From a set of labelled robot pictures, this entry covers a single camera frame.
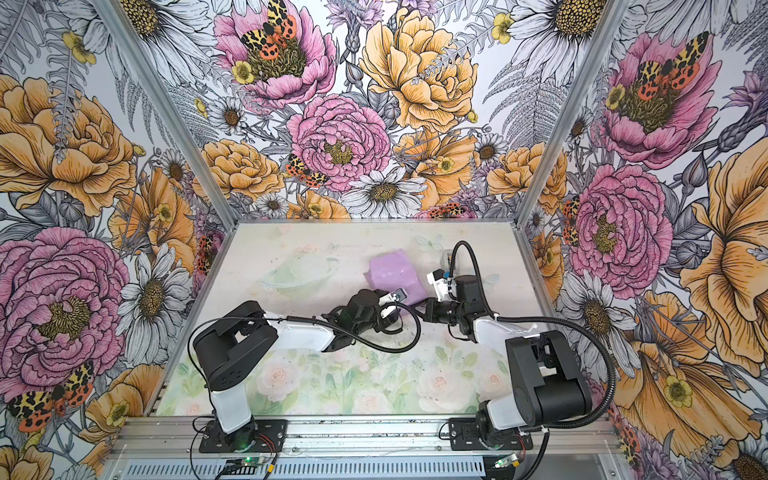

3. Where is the pink wrapping paper sheet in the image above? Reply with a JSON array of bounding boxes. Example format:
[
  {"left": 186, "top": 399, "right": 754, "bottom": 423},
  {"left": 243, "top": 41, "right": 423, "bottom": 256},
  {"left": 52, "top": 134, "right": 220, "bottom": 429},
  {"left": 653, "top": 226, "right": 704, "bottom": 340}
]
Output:
[{"left": 364, "top": 249, "right": 428, "bottom": 305}]

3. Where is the left aluminium corner post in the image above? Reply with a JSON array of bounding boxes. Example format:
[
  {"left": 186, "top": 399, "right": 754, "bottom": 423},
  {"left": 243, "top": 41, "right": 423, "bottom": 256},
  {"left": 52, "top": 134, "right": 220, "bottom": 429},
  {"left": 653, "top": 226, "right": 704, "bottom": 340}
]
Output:
[{"left": 94, "top": 1, "right": 238, "bottom": 232}]

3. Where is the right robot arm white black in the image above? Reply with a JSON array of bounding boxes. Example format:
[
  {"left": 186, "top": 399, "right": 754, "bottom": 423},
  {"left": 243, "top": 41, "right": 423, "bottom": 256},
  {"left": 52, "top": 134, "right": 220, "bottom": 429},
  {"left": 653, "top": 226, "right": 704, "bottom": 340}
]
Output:
[{"left": 424, "top": 270, "right": 593, "bottom": 449}]

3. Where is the white vented cable duct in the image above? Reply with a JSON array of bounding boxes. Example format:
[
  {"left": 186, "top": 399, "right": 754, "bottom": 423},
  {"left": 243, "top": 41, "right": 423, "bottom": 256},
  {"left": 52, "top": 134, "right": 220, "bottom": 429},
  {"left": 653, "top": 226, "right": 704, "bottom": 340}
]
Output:
[{"left": 114, "top": 456, "right": 486, "bottom": 479}]

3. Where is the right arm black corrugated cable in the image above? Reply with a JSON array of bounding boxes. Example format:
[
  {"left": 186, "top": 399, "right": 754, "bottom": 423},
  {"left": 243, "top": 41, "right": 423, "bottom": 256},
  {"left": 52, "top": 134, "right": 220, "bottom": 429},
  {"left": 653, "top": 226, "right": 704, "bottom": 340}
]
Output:
[{"left": 449, "top": 239, "right": 618, "bottom": 480}]

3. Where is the wrist white camera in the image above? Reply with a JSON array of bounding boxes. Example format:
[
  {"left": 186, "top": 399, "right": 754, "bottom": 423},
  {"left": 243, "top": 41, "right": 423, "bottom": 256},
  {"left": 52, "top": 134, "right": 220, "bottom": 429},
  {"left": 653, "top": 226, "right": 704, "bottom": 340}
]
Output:
[
  {"left": 427, "top": 269, "right": 453, "bottom": 302},
  {"left": 381, "top": 288, "right": 408, "bottom": 303}
]

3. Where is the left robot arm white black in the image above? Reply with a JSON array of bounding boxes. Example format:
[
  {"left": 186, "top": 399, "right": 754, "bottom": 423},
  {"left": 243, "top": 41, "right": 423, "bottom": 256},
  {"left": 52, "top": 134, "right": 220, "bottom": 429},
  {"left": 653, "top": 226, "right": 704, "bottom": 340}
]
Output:
[{"left": 188, "top": 289, "right": 422, "bottom": 453}]

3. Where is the right aluminium corner post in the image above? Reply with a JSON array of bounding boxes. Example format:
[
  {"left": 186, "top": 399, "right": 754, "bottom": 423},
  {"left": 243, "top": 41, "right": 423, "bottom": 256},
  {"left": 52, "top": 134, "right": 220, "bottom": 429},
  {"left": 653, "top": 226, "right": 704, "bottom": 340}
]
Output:
[{"left": 515, "top": 0, "right": 630, "bottom": 230}]

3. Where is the aluminium corner post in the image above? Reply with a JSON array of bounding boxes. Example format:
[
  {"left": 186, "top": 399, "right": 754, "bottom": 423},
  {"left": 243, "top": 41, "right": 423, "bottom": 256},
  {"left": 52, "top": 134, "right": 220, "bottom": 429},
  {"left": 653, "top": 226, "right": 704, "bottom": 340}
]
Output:
[
  {"left": 94, "top": 1, "right": 238, "bottom": 232},
  {"left": 515, "top": 0, "right": 630, "bottom": 230}
]

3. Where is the aluminium front rail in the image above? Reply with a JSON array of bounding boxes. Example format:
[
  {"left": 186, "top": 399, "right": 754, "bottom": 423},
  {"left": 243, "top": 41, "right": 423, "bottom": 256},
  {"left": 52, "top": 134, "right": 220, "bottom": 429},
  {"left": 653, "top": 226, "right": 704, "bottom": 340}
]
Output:
[{"left": 107, "top": 415, "right": 619, "bottom": 460}]

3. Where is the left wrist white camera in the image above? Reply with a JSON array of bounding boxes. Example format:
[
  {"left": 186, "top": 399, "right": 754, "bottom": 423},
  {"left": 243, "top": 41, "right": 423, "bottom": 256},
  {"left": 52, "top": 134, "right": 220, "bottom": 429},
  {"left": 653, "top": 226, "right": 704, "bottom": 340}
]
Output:
[{"left": 381, "top": 288, "right": 408, "bottom": 303}]

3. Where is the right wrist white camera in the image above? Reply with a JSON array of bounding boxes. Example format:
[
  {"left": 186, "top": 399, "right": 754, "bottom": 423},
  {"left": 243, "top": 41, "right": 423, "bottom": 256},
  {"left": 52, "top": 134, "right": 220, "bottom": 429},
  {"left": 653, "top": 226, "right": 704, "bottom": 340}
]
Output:
[{"left": 427, "top": 269, "right": 453, "bottom": 302}]

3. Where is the white tape dispenser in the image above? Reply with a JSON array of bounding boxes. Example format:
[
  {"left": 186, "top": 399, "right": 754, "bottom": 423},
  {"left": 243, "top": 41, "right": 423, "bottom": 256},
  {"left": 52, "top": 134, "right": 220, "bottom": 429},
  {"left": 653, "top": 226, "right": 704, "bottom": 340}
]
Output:
[{"left": 440, "top": 250, "right": 461, "bottom": 272}]

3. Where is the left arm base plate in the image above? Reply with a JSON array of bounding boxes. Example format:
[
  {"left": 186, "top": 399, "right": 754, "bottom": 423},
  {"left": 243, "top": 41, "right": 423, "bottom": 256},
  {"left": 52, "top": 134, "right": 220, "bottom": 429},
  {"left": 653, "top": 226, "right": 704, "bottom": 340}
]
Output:
[{"left": 199, "top": 418, "right": 288, "bottom": 454}]

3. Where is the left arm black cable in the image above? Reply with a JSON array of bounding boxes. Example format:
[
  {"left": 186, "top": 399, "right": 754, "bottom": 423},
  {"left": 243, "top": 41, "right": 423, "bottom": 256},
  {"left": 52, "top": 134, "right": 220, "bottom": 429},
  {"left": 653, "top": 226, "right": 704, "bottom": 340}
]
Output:
[{"left": 187, "top": 299, "right": 423, "bottom": 415}]

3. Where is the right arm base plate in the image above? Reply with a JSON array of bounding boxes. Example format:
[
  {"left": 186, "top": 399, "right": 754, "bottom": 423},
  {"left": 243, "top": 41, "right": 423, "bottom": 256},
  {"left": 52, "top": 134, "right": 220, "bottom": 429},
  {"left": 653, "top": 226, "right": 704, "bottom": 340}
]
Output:
[{"left": 447, "top": 417, "right": 533, "bottom": 451}]

